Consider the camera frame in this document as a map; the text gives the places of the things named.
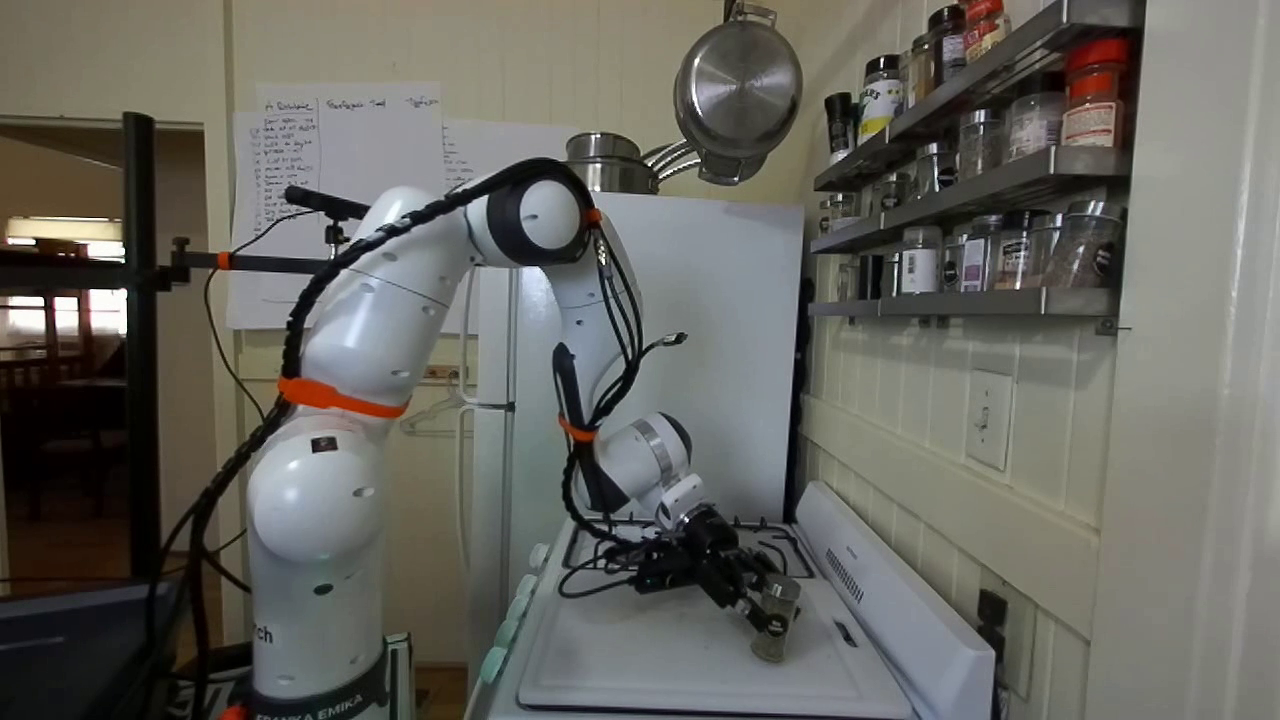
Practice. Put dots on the large white label spice bottle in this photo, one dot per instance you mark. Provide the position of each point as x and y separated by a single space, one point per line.
881 105

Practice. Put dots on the pink label spice bottle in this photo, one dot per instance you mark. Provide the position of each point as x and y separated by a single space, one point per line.
975 260

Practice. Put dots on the dark grey monitor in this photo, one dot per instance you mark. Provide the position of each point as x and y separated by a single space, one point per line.
65 654

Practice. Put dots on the red cap spice jar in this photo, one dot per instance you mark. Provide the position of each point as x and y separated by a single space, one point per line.
1097 114

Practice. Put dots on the glass jar of brown spice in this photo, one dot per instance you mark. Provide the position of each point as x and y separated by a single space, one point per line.
768 645

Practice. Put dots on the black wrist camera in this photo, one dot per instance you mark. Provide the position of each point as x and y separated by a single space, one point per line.
664 568

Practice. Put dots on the white gas stove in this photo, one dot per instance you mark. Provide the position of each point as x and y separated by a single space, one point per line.
905 627

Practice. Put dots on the steel wall spice rack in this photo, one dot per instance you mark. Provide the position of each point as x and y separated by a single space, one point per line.
960 306

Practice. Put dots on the white paper on refrigerator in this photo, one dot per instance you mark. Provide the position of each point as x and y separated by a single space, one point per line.
484 152

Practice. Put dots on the dark wooden chair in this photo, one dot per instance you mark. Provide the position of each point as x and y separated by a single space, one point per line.
52 402

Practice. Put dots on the white refrigerator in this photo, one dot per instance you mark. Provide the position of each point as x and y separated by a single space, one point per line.
733 332

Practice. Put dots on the cream wall light switch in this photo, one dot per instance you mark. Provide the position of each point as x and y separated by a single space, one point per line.
991 423

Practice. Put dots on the steel pot with lid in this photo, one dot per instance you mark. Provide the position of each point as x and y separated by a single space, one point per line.
626 171

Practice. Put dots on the small hanging steel pan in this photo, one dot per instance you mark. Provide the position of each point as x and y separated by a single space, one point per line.
726 171

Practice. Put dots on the black spice bottle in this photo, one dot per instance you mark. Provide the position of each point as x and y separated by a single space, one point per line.
839 124

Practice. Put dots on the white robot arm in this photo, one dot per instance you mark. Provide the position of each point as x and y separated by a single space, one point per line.
320 505

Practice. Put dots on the black camera on stand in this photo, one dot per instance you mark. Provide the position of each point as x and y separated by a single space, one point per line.
327 201

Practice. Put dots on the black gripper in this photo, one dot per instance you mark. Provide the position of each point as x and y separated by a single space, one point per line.
726 557

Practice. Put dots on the teal stove knob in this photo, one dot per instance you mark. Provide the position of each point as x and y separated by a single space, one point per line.
537 555
493 663
515 610

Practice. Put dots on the red spice bottle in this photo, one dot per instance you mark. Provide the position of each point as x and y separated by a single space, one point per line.
986 30

